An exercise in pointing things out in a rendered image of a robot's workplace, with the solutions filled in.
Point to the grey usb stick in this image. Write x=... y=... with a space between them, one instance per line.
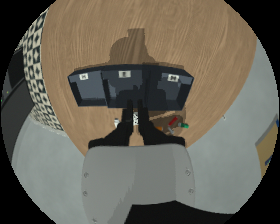
x=116 y=122

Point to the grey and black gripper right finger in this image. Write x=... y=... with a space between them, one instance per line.
x=152 y=135

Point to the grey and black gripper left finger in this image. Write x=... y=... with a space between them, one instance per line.
x=124 y=129

